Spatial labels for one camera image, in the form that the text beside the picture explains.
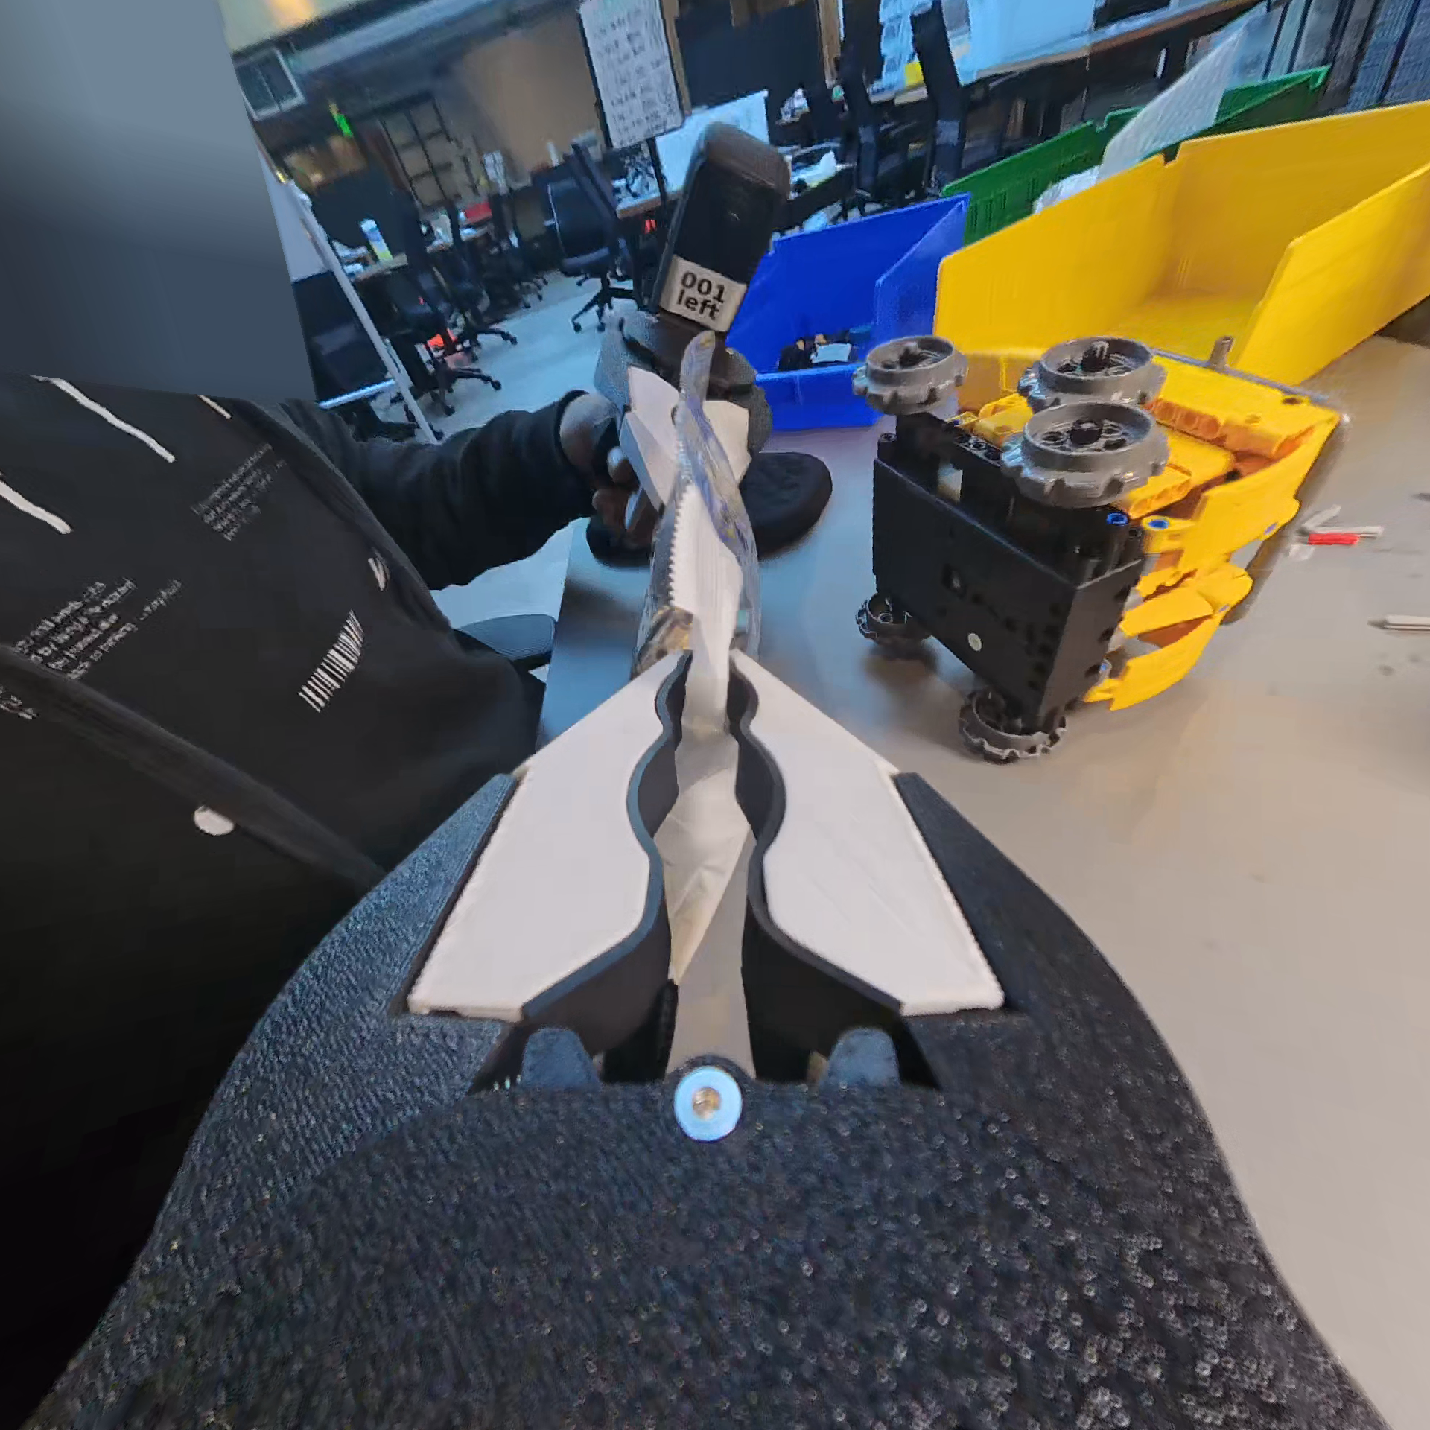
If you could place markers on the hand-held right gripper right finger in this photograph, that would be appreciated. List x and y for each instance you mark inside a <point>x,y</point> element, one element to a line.
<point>872,882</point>

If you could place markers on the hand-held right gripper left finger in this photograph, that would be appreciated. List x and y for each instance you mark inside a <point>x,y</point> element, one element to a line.
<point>536,882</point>

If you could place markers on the white metal post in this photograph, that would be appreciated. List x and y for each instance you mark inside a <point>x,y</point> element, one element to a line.
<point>357,301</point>

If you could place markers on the person's left hand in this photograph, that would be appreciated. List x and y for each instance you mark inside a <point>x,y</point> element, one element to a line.
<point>586,435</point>

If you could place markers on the dark chair armrest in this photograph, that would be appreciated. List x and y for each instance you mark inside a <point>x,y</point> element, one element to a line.
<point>514,636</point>

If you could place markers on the pale grey desk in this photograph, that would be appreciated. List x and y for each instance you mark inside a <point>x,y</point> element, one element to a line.
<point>1229,893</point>

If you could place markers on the green storage bin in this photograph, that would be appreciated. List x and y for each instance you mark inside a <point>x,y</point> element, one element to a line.
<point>1028,178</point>

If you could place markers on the white printed notice board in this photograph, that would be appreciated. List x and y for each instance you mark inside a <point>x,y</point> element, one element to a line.
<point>632,66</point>

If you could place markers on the pile of small brick parts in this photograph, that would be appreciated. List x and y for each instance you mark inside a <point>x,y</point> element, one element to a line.
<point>1335,536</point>

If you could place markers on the large yellow storage bin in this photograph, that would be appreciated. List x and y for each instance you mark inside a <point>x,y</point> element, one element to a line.
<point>1284,223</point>

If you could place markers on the white plastic bags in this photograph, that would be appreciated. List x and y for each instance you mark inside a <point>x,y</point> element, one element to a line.
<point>1173,110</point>

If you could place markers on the stack of coloured storage bins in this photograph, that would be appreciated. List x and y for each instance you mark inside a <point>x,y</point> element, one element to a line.
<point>1374,44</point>

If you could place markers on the clear plastic bag of parts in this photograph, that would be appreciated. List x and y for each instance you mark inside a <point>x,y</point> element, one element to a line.
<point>703,803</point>

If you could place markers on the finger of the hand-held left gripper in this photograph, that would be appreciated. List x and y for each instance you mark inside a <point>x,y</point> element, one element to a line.
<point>647,424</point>
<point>729,435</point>

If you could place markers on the black office chair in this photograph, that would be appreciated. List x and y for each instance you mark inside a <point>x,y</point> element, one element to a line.
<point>436,313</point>
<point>586,235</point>

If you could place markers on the background wooden desk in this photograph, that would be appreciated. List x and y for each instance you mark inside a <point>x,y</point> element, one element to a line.
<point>1061,56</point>

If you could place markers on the yellow brick toy truck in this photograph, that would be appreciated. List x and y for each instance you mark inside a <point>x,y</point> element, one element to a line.
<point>1004,592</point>

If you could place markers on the blue storage bin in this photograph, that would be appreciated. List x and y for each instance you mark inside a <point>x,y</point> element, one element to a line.
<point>826,279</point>

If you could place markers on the white box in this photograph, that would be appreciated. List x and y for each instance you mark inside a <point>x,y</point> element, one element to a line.
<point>1028,27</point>

